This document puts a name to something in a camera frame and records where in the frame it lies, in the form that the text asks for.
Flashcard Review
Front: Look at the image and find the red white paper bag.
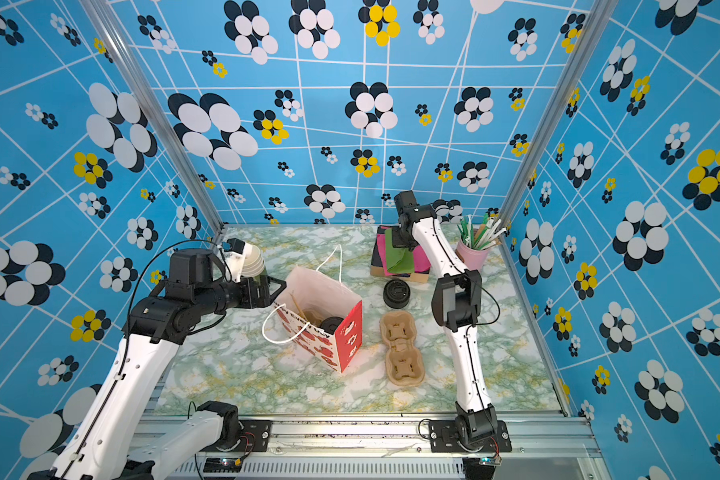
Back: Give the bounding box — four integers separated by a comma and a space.
261, 245, 363, 374

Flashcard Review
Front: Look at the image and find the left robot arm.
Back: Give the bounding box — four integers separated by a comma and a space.
28, 239, 278, 479

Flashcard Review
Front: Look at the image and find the green paper napkin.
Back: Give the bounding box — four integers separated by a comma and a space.
384, 228, 415, 276

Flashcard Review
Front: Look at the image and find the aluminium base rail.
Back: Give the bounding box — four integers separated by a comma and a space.
171, 411, 610, 479

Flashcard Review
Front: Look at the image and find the pink straw holder cup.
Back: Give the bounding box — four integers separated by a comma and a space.
456, 240, 489, 270

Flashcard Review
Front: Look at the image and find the green paper cup stack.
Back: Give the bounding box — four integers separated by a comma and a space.
241, 243, 267, 283

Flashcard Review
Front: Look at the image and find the brown pulp cup carrier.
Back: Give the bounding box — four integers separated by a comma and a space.
304, 309, 326, 328
380, 311, 425, 387

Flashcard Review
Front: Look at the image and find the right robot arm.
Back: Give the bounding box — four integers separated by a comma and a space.
392, 190, 499, 452

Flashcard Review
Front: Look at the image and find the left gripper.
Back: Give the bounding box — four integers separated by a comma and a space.
197, 273, 287, 317

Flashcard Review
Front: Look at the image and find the black cup lid stack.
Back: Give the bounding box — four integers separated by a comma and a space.
382, 278, 411, 309

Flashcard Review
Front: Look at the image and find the brown straw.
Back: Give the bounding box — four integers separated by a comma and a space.
290, 293, 310, 325

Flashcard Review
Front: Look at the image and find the colourful napkin stack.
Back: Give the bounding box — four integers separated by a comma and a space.
370, 226, 431, 283

